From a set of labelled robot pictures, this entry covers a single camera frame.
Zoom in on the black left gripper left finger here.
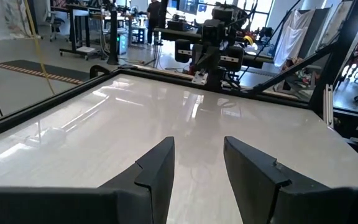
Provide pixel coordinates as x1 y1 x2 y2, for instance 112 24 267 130
0 136 176 224

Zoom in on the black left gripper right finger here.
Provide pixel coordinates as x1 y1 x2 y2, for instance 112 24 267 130
224 136 358 224

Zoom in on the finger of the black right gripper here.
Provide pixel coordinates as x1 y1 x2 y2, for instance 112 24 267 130
227 45 246 73
175 39 193 64

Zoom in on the person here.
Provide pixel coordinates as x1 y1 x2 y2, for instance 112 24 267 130
146 0 167 46

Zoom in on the computer tower green light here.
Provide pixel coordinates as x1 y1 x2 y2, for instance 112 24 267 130
116 32 129 56

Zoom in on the white hanging cloth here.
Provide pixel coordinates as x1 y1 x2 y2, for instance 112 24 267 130
273 9 311 68

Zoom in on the black pole stand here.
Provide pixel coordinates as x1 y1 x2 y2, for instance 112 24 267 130
106 6 121 66

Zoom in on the silver aluminium extrusion bar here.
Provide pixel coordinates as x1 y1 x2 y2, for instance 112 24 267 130
323 83 335 128

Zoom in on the black rolling stand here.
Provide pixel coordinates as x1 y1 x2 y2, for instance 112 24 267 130
59 4 103 60

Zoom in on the black equipment rack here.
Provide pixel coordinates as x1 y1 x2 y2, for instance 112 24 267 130
333 107 358 159

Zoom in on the black hazard striped floor mat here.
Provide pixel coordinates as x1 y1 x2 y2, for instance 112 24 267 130
0 58 91 86

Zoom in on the colourful printed hanging cloth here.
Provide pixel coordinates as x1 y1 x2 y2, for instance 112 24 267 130
0 0 34 41

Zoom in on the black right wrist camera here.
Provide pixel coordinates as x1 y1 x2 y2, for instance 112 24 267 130
201 19 229 44

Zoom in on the yellow hanging cable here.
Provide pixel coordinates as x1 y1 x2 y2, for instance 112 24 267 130
23 0 57 96

